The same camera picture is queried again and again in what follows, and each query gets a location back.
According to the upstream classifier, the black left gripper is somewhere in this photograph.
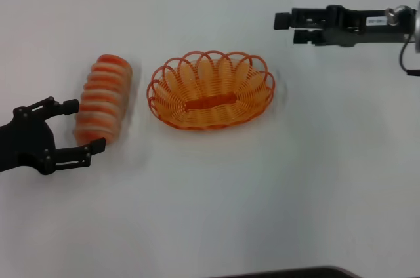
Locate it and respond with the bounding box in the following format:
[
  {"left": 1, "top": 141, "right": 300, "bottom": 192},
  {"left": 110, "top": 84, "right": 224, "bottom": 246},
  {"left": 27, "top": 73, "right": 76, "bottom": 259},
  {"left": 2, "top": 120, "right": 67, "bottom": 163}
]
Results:
[{"left": 0, "top": 96, "right": 107, "bottom": 176}]

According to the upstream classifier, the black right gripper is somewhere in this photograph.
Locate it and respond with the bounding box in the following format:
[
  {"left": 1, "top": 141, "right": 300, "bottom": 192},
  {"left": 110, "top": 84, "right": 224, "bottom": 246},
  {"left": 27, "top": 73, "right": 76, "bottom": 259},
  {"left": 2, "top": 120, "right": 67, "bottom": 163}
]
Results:
[{"left": 274, "top": 4, "right": 416, "bottom": 48}]

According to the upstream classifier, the orange striped bread roll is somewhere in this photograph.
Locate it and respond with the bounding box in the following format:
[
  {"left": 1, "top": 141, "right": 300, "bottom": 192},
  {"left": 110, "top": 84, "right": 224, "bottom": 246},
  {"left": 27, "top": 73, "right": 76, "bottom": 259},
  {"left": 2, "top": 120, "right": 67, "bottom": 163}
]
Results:
[{"left": 74, "top": 54, "right": 133, "bottom": 146}]

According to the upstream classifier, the orange woven plastic basket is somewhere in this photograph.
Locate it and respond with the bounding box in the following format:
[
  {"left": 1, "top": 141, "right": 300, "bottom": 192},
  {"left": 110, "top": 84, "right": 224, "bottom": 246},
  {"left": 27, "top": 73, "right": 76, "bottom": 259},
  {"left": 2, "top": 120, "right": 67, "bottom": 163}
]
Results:
[{"left": 146, "top": 50, "right": 276, "bottom": 132}]

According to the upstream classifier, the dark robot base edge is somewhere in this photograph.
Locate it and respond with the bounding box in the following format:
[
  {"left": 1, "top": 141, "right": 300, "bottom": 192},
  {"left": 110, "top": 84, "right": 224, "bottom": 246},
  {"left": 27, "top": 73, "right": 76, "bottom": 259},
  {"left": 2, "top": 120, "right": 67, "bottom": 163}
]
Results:
[{"left": 222, "top": 265, "right": 366, "bottom": 278}]

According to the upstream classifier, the right gripper cable with connector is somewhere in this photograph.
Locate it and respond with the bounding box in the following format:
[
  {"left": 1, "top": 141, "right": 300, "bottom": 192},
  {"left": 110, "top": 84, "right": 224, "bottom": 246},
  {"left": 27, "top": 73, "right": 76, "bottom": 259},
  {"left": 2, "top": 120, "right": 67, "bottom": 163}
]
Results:
[{"left": 385, "top": 5, "right": 420, "bottom": 77}]

